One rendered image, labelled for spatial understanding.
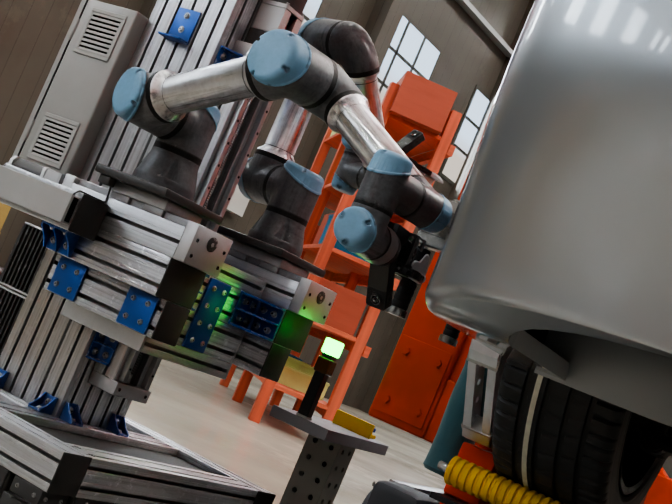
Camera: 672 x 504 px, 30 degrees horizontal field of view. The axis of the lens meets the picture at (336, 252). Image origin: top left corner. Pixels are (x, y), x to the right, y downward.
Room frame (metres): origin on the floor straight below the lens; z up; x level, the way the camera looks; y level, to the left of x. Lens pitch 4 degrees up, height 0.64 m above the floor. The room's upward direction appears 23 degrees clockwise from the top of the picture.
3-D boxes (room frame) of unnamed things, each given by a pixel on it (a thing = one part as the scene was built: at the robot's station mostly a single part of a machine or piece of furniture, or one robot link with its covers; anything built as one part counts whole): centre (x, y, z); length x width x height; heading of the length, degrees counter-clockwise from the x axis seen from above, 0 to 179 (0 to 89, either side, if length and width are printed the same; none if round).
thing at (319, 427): (3.35, -0.18, 0.44); 0.43 x 0.17 x 0.03; 154
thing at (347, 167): (3.55, 0.04, 1.12); 0.11 x 0.08 x 0.11; 43
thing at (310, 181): (3.29, 0.16, 0.98); 0.13 x 0.12 x 0.14; 43
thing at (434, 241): (2.51, -0.19, 0.93); 0.09 x 0.05 x 0.05; 64
